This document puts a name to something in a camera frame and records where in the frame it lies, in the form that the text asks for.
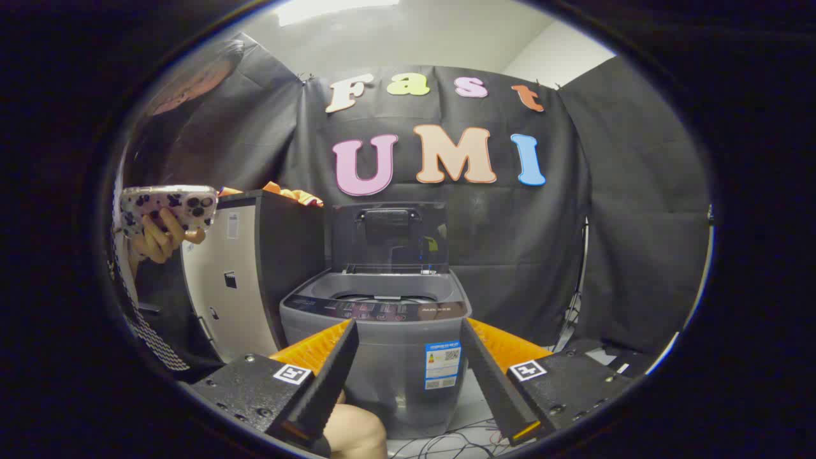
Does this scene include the person's knee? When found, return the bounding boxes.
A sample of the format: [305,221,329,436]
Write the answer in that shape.
[322,389,388,459]

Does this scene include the orange shirt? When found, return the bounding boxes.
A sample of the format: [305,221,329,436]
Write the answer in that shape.
[219,182,324,208]

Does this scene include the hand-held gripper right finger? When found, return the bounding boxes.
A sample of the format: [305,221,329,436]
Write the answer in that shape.
[459,317,639,447]

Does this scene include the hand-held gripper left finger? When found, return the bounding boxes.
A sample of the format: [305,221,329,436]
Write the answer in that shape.
[190,317,361,450]

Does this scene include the black backdrop cloth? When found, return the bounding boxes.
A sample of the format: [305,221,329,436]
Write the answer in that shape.
[124,32,713,358]

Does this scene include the grey washing machine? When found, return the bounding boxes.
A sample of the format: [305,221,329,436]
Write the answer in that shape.
[279,268,473,441]

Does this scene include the light stand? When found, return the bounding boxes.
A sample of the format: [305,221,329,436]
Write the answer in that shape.
[551,217,590,351]

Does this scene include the black and white cabinet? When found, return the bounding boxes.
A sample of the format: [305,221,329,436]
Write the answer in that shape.
[180,189,327,364]

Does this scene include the floor cables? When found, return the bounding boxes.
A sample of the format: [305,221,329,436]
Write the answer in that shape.
[389,418,511,459]

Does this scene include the patterned phone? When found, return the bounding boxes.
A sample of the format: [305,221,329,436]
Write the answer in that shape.
[120,185,219,238]

